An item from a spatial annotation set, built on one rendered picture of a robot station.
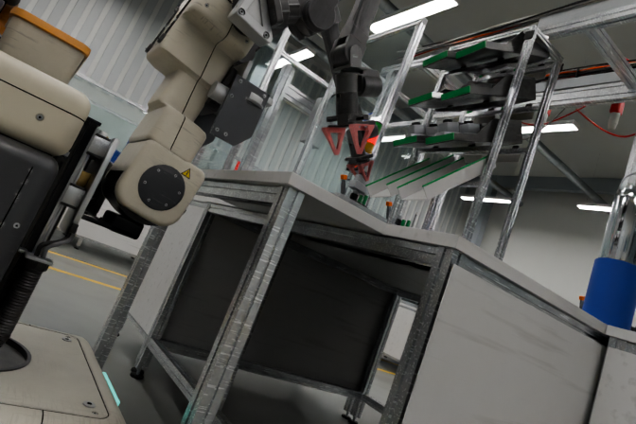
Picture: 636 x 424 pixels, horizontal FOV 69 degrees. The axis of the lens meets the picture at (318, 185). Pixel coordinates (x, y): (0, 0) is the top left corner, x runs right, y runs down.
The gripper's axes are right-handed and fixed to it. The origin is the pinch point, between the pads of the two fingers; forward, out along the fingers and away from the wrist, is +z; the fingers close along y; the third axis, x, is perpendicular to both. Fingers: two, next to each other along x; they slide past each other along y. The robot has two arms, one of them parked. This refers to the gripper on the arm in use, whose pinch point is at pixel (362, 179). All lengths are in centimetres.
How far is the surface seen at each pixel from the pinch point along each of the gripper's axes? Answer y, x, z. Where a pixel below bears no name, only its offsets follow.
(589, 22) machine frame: -39, -101, -41
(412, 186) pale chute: -35.7, 9.2, -0.4
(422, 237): -65, 37, 3
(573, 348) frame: -74, -3, 47
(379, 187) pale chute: -20.8, 9.7, 0.3
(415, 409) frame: -74, 55, 32
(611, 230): -57, -66, 36
